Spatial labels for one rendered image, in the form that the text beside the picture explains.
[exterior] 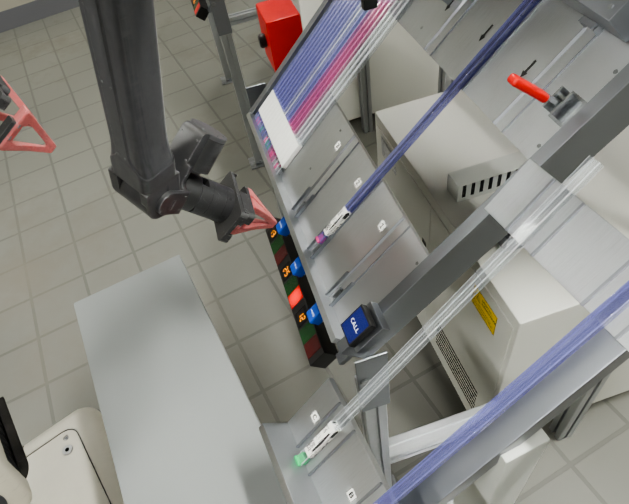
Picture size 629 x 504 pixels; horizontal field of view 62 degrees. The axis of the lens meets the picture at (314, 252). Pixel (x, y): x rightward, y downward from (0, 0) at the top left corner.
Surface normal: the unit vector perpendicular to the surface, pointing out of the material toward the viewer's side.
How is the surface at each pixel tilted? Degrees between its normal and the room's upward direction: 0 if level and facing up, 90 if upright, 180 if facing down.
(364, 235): 44
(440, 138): 0
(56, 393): 0
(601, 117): 90
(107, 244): 0
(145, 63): 110
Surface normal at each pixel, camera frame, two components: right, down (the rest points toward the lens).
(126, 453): -0.13, -0.65
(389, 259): -0.76, -0.26
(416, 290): 0.29, 0.70
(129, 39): 0.76, 0.61
